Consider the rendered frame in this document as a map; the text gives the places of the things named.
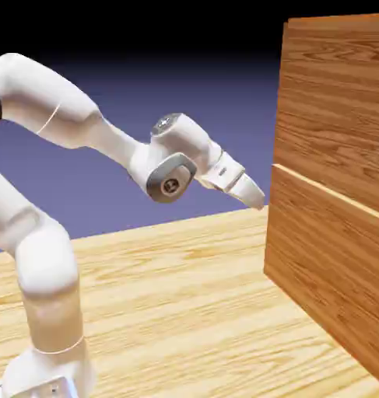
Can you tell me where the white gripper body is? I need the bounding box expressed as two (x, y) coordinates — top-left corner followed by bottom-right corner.
(228, 173), (266, 211)

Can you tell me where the wooden cabinet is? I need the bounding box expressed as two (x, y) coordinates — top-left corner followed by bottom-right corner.
(263, 12), (379, 389)

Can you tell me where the wooden bottom cabinet door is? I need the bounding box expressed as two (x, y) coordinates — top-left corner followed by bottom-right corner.
(263, 163), (379, 389)

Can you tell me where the wooden cabinet door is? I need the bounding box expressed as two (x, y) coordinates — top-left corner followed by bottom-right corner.
(263, 163), (379, 389)
(273, 16), (379, 216)

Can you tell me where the wooden top cabinet door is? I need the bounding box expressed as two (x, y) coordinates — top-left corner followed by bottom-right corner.
(273, 16), (379, 216)

